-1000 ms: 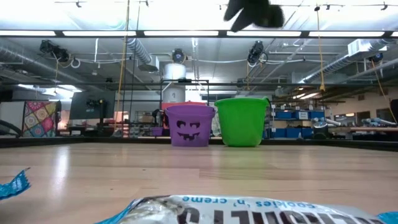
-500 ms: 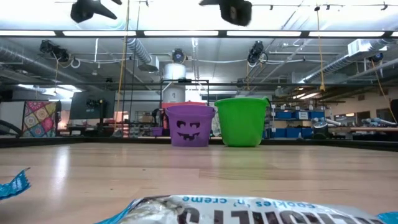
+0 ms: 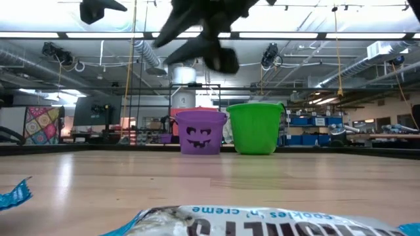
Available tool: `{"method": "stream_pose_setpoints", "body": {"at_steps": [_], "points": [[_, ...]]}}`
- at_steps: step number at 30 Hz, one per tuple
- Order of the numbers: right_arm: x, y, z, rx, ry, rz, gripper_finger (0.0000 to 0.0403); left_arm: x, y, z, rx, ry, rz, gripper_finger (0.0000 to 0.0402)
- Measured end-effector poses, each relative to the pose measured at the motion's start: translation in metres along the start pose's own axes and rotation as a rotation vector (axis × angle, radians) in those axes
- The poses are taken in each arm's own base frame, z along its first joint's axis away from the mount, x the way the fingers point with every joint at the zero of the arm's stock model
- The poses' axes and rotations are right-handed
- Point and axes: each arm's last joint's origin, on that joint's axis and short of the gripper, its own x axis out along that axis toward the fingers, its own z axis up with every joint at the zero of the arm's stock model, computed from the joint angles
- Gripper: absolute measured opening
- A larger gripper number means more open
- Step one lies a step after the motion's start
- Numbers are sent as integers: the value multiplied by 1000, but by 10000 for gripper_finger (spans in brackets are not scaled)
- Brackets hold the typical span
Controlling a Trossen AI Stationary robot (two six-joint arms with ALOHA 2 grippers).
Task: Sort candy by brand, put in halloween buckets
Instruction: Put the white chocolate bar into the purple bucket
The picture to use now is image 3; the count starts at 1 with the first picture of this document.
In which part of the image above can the green halloween bucket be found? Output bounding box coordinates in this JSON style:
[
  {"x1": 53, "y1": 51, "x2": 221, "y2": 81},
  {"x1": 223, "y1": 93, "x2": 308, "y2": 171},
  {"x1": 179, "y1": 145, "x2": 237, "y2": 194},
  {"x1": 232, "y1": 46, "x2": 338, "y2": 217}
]
[{"x1": 226, "y1": 102, "x2": 285, "y2": 155}]

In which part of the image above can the white cylinder tank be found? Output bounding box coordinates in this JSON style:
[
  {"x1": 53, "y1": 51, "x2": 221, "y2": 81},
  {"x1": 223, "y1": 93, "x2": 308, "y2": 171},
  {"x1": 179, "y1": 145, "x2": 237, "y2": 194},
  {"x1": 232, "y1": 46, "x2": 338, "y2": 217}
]
[{"x1": 172, "y1": 66, "x2": 197, "y2": 109}]

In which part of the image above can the large grey air duct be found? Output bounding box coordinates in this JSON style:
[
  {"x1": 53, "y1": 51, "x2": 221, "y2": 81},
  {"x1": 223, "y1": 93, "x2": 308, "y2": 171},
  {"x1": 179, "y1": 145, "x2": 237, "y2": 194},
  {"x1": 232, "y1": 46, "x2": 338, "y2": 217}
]
[{"x1": 320, "y1": 41, "x2": 411, "y2": 88}]

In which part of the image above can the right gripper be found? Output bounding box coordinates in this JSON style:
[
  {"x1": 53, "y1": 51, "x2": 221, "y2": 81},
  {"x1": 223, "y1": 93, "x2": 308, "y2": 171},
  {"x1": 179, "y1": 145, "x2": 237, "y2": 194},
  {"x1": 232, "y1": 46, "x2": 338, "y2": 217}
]
[{"x1": 153, "y1": 0, "x2": 230, "y2": 66}]

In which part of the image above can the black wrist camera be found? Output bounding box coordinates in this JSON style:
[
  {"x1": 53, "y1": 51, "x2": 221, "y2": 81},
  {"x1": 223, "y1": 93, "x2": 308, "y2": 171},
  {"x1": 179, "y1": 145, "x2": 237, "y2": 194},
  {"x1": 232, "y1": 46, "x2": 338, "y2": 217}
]
[
  {"x1": 79, "y1": 1, "x2": 106, "y2": 26},
  {"x1": 203, "y1": 47, "x2": 240, "y2": 75}
]

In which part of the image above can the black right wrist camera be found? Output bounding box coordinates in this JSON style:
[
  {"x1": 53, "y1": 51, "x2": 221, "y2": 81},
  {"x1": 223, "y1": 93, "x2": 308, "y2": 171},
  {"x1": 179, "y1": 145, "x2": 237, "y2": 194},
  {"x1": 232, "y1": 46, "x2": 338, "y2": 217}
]
[{"x1": 203, "y1": 47, "x2": 240, "y2": 75}]

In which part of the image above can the black curved cable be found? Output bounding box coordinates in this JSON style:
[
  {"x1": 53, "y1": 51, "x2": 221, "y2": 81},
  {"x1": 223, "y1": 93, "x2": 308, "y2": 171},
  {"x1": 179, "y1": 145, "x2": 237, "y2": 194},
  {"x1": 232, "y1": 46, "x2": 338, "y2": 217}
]
[{"x1": 0, "y1": 126, "x2": 26, "y2": 146}]

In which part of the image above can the purple halloween bucket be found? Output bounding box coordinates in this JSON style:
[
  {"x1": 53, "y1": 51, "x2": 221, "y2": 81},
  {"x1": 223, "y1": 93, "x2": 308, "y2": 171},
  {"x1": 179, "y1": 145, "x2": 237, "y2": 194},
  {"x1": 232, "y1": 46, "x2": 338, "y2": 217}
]
[{"x1": 175, "y1": 109, "x2": 228, "y2": 155}]

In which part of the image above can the yellow hanging cord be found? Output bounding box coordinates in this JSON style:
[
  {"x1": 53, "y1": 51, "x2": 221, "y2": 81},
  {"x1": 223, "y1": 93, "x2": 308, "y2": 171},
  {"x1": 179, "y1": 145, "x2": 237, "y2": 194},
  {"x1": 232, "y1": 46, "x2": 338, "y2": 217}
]
[{"x1": 331, "y1": 5, "x2": 345, "y2": 98}]

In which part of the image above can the shelf with blue bins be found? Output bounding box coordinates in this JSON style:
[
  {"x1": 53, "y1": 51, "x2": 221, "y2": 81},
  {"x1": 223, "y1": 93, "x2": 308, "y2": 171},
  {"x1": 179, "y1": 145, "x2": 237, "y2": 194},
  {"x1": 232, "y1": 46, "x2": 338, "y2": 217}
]
[{"x1": 284, "y1": 111, "x2": 345, "y2": 148}]

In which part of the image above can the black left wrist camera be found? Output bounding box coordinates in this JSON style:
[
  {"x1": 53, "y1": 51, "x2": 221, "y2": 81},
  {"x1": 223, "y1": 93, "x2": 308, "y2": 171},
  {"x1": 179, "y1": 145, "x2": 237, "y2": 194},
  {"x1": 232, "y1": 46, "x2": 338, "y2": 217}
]
[{"x1": 79, "y1": 1, "x2": 106, "y2": 26}]

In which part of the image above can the black monitor screen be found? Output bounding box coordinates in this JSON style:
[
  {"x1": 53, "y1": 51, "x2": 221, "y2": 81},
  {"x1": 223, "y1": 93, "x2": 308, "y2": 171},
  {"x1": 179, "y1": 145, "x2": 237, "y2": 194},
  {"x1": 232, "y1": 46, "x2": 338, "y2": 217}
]
[{"x1": 72, "y1": 95, "x2": 123, "y2": 127}]

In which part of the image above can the blue white candy bar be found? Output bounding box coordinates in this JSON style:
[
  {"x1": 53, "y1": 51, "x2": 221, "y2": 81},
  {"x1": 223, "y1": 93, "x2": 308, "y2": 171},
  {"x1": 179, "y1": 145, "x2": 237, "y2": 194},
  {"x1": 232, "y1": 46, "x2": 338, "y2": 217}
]
[
  {"x1": 0, "y1": 176, "x2": 33, "y2": 212},
  {"x1": 100, "y1": 205, "x2": 420, "y2": 236}
]

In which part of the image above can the colourful patterned quilt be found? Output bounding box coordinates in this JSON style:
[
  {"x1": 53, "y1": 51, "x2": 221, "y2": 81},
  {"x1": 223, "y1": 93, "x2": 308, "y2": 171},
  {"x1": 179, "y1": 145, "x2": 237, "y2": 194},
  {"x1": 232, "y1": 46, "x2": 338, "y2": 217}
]
[{"x1": 24, "y1": 106, "x2": 62, "y2": 146}]

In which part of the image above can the silver flexible duct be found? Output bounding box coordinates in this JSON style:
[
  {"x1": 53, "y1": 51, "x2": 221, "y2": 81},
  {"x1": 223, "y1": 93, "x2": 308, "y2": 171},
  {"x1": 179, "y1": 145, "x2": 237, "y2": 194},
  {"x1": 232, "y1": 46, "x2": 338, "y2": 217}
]
[{"x1": 133, "y1": 39, "x2": 169, "y2": 76}]

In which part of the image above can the yellow hanging cable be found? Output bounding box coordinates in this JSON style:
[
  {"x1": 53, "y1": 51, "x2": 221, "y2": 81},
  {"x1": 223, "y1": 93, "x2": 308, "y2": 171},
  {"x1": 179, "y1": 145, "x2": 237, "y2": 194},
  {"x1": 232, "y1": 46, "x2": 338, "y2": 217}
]
[{"x1": 119, "y1": 0, "x2": 138, "y2": 138}]

